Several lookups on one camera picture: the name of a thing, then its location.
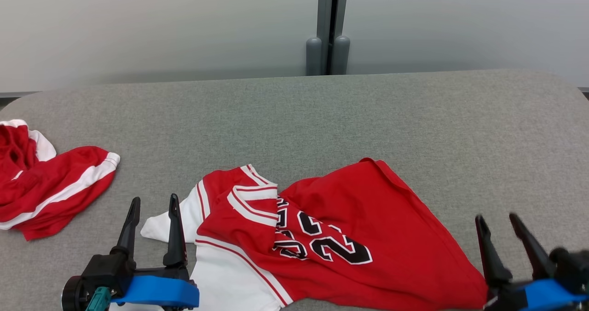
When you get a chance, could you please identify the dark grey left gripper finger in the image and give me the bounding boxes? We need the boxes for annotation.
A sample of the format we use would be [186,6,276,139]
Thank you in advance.
[112,197,141,262]
[163,193,189,267]

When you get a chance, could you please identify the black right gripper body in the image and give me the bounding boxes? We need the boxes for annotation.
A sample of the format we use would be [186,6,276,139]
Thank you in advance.
[483,278,531,311]

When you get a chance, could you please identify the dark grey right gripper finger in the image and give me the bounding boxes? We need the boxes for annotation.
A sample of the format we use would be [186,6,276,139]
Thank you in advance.
[475,215,513,288]
[508,213,558,281]

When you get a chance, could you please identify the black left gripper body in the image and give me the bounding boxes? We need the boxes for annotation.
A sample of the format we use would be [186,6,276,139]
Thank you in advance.
[131,266,193,282]

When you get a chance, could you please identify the red shorts with white stripes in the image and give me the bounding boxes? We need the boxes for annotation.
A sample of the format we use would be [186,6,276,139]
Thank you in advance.
[0,119,121,242]

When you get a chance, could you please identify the red white basketball jersey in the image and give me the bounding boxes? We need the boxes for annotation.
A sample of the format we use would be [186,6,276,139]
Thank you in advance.
[140,158,489,311]

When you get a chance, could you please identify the teal left camera cable connector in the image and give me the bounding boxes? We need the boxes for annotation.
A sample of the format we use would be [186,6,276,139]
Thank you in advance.
[85,287,114,311]

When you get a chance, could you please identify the grey partition post with feet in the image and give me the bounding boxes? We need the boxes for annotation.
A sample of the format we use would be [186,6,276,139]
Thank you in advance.
[306,0,351,76]

